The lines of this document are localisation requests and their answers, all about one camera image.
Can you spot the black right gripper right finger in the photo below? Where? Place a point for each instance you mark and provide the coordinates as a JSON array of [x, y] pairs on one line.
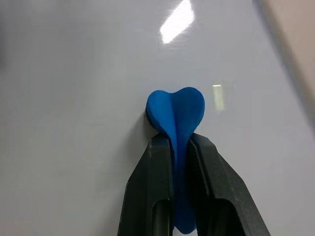
[[221, 182]]

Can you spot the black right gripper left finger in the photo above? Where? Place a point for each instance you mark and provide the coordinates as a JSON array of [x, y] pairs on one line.
[[147, 177]]

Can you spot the blue silicone disc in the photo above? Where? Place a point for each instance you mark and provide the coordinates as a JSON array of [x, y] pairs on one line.
[[177, 115]]

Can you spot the white whiteboard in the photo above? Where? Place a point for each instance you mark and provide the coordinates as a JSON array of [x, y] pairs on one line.
[[73, 86]]

